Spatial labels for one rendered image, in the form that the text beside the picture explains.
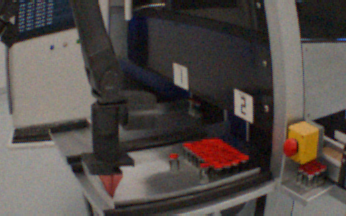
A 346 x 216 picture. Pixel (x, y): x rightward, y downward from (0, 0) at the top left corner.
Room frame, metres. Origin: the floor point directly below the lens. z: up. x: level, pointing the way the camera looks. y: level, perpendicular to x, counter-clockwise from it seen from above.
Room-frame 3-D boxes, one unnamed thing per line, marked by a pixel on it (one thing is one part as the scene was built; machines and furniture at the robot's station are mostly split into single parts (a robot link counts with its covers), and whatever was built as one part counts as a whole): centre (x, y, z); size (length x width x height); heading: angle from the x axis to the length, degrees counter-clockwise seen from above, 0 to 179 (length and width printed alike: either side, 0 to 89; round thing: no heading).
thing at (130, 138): (1.42, 0.06, 0.90); 0.34 x 0.26 x 0.04; 113
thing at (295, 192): (0.93, -0.33, 0.87); 0.14 x 0.13 x 0.02; 113
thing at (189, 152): (1.10, -0.06, 0.90); 0.18 x 0.02 x 0.05; 22
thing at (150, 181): (1.07, 0.02, 0.90); 0.34 x 0.26 x 0.04; 112
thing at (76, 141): (1.24, 0.05, 0.87); 0.70 x 0.48 x 0.02; 23
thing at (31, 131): (1.63, 0.45, 0.82); 0.40 x 0.14 x 0.02; 102
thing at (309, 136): (0.93, -0.28, 1.00); 0.08 x 0.07 x 0.07; 113
